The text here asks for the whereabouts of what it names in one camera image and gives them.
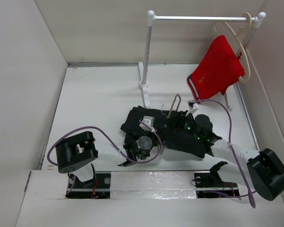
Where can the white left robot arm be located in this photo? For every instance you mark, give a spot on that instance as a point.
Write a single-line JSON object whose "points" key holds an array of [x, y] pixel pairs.
{"points": [[75, 154]]}

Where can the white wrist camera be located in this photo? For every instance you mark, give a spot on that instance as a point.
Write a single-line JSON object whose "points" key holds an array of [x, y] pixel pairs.
{"points": [[193, 107], [147, 123]]}

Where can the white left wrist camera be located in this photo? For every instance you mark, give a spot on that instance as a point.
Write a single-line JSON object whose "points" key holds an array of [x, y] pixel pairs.
{"points": [[147, 123]]}

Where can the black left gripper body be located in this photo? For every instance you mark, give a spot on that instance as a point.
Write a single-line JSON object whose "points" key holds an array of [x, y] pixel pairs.
{"points": [[145, 155]]}

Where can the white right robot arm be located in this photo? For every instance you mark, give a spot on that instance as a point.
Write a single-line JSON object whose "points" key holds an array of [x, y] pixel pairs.
{"points": [[262, 170]]}

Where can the white metal clothes rack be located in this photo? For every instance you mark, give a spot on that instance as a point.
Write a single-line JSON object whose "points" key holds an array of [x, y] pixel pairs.
{"points": [[245, 38]]}

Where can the red shorts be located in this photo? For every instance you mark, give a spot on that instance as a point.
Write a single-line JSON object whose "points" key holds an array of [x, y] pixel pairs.
{"points": [[219, 69]]}

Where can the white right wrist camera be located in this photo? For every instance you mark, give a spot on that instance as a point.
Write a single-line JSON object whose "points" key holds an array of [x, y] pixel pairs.
{"points": [[193, 107]]}

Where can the black trousers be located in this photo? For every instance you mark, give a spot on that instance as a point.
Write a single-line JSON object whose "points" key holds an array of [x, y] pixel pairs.
{"points": [[172, 139]]}

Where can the beige wooden hanger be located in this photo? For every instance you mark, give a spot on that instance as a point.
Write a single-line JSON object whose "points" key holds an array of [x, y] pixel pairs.
{"points": [[235, 35]]}

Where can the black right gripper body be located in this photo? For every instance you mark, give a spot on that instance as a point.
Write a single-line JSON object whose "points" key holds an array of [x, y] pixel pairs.
{"points": [[186, 123]]}

